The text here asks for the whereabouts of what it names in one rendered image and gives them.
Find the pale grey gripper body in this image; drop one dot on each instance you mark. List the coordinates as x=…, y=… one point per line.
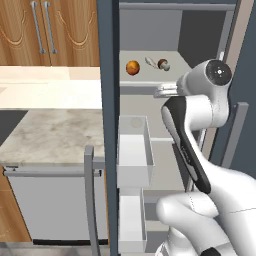
x=167, y=90

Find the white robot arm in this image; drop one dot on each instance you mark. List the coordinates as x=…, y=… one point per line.
x=226, y=200

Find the brown cap mushroom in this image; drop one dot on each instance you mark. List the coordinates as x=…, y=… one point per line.
x=163, y=64

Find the small pale grey fish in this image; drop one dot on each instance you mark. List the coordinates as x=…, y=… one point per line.
x=150, y=62

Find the dark blue-grey fridge door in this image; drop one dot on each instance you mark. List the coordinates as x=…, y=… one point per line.
x=109, y=100
x=245, y=50

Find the wooden cupboard door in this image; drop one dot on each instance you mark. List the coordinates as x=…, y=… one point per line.
x=16, y=33
x=76, y=33

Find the grey fridge shelf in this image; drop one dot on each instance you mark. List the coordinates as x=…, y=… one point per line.
x=146, y=78

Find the orange round fruit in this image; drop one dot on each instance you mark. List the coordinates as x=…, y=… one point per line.
x=132, y=67

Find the dark blue-grey fridge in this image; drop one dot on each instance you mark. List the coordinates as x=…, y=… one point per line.
x=150, y=30

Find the white fridge bin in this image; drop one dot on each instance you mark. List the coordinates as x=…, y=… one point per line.
x=130, y=223
x=131, y=156

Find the silver dishwasher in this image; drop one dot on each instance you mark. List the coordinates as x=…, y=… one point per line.
x=56, y=206

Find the black hob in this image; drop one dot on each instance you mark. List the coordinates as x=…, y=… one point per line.
x=10, y=123

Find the wooden base cabinet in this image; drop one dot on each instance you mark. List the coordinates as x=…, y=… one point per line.
x=11, y=213

